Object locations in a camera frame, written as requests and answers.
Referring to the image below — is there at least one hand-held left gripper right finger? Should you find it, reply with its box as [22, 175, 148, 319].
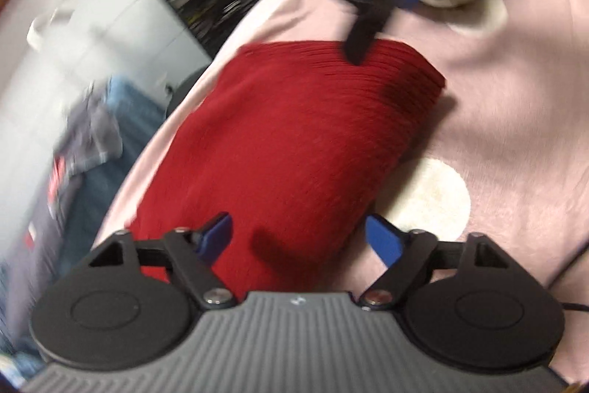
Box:
[358, 214, 511, 312]

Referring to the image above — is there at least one grey garment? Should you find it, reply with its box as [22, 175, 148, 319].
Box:
[64, 82, 125, 173]

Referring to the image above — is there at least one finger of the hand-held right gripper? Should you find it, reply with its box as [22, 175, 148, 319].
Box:
[343, 0, 402, 68]

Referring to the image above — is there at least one pink blanket with white dots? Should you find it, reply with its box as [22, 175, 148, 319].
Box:
[92, 0, 589, 389]

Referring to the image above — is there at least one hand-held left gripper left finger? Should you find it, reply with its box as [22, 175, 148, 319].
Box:
[89, 212, 236, 311]

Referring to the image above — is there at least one red knitted sweater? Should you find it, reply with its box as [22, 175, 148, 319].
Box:
[125, 39, 448, 301]

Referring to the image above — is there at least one navy garment with red label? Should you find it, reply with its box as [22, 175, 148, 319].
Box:
[9, 135, 88, 265]

